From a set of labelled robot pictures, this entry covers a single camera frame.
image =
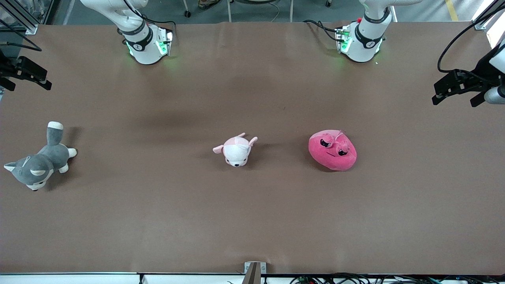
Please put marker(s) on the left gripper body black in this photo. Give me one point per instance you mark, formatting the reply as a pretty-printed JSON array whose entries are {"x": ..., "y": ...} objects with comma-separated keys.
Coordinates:
[{"x": 481, "y": 77}]

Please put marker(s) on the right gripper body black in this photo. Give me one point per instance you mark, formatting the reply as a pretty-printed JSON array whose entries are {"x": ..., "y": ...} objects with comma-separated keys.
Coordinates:
[{"x": 8, "y": 68}]

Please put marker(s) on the bright pink round plush toy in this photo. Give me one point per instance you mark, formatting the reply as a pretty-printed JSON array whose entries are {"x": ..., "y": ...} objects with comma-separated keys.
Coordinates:
[{"x": 331, "y": 157}]

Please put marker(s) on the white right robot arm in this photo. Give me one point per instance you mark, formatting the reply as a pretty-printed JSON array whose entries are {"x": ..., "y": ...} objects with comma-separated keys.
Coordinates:
[{"x": 144, "y": 49}]

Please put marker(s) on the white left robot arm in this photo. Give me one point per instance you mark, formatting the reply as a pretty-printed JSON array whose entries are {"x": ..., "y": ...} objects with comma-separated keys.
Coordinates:
[{"x": 363, "y": 47}]

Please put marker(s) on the grey white husky plush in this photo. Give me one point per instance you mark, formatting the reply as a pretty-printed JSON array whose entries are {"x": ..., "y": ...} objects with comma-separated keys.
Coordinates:
[{"x": 39, "y": 163}]

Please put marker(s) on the white metal leg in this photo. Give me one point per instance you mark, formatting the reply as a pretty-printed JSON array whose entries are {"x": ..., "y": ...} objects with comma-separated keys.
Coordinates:
[
  {"x": 292, "y": 10},
  {"x": 229, "y": 10}
]

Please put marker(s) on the pale pink white dog plush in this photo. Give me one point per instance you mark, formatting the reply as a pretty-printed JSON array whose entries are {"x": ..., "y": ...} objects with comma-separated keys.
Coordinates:
[{"x": 236, "y": 152}]

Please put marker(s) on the aluminium frame profile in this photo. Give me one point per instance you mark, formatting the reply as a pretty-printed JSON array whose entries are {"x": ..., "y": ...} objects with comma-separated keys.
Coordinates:
[
  {"x": 487, "y": 15},
  {"x": 19, "y": 17}
]

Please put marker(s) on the white table edge rail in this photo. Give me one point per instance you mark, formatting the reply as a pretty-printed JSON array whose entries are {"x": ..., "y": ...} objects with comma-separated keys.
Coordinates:
[{"x": 79, "y": 279}]

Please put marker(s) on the metal bracket on table edge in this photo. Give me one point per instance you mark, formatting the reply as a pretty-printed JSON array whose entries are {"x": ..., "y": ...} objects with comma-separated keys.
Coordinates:
[{"x": 254, "y": 273}]

